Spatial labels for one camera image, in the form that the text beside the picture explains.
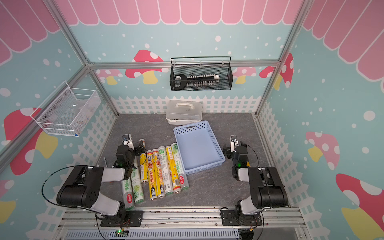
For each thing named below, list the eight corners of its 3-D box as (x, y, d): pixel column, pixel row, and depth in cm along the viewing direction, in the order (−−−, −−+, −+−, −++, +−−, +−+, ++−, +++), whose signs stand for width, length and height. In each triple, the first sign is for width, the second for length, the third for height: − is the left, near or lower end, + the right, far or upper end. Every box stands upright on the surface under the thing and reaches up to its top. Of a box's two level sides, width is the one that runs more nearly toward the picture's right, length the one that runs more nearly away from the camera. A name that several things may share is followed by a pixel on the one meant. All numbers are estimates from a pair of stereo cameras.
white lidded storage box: (167, 128, 114) (164, 117, 104) (170, 110, 126) (168, 98, 116) (202, 128, 114) (203, 117, 104) (202, 110, 126) (202, 98, 116)
